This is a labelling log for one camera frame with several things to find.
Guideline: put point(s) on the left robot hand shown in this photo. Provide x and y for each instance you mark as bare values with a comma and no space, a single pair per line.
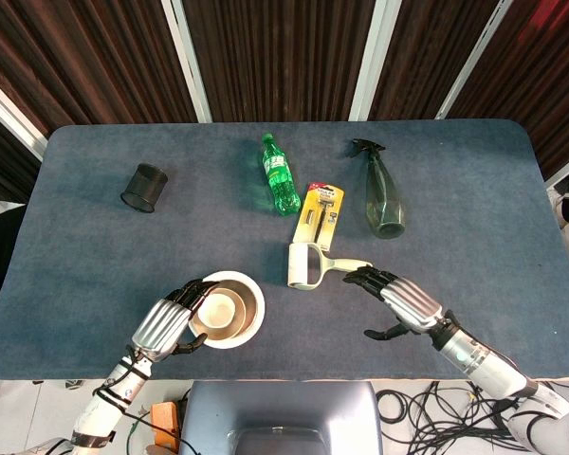
159,323

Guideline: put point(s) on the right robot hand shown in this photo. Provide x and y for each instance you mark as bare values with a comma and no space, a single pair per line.
408,299

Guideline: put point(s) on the small white cup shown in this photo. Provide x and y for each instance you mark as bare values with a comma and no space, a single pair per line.
218,310

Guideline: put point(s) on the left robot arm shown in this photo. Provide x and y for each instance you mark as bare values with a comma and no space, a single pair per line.
102,403

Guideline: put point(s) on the beige inner bowl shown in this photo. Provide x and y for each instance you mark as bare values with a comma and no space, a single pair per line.
234,305

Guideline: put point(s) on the large white bowl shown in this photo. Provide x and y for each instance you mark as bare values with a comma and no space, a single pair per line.
246,303

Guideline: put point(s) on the orange box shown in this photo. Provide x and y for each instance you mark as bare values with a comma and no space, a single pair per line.
164,423

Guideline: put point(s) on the white lint roller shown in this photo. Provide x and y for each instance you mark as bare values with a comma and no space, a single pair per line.
305,266

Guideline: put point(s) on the dark green spray bottle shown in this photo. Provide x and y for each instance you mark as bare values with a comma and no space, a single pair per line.
381,190

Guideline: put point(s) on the razor in yellow blister pack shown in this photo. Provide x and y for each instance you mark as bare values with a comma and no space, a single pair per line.
319,216

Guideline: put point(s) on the black mesh pen holder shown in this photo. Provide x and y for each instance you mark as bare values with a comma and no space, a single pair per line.
144,187

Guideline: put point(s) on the grey robot torso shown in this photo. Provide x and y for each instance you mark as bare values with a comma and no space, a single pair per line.
281,419

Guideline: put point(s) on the blue table cloth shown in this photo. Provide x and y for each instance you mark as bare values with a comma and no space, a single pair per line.
284,199

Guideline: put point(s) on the green plastic soda bottle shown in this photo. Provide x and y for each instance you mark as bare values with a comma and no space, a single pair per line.
278,176

